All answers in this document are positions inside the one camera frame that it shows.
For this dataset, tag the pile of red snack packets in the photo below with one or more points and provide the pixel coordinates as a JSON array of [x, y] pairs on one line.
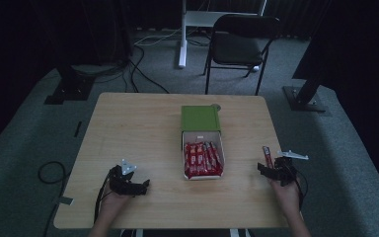
[[202, 159]]

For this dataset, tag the white desk frame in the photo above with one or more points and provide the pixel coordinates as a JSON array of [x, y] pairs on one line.
[[183, 39]]

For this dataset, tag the dark curtain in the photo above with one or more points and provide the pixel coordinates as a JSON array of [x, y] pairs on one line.
[[29, 29], [362, 49]]

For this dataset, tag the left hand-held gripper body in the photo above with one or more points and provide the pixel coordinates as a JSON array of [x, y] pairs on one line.
[[120, 184]]

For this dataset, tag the black stand with base plate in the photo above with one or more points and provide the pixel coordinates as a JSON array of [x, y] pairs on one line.
[[304, 98], [69, 89]]

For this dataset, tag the round grey table grommet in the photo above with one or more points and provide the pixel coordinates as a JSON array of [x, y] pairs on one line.
[[215, 106]]

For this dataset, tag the black folding chair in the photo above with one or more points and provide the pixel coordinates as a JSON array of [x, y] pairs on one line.
[[238, 46]]

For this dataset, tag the white table leg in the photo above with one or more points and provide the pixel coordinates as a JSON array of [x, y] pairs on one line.
[[137, 233], [233, 233]]

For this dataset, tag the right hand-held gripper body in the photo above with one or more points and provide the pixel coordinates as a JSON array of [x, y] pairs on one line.
[[284, 173]]

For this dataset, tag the green box lid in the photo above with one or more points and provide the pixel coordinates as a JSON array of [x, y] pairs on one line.
[[199, 118]]

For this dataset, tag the person's right hand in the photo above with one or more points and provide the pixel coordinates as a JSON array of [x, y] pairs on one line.
[[288, 197]]

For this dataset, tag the red snack stick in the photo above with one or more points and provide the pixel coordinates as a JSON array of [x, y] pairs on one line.
[[267, 156]]

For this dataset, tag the black strip on floor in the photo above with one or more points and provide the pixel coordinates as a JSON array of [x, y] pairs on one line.
[[77, 129]]

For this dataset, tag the person's left hand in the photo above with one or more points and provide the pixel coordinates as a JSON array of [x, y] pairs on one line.
[[113, 205]]

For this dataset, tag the grey tape piece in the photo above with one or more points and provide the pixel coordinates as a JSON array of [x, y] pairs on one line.
[[66, 200]]

